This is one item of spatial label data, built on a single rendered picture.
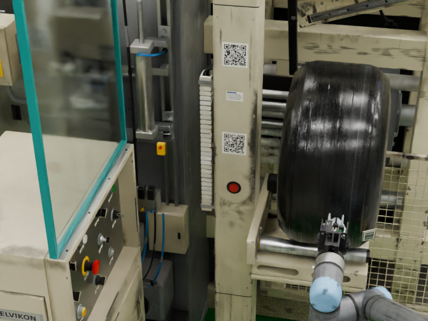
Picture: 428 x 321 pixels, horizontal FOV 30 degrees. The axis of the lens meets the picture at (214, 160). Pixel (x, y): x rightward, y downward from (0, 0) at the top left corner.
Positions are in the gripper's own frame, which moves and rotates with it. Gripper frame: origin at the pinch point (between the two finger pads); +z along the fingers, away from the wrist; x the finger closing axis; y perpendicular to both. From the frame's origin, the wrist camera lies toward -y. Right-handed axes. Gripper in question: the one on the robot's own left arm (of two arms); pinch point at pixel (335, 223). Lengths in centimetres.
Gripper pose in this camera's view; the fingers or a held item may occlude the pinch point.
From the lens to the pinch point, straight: 225.9
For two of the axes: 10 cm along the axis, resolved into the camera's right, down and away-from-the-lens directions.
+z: 2.1, -5.2, 8.3
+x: -9.8, -1.1, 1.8
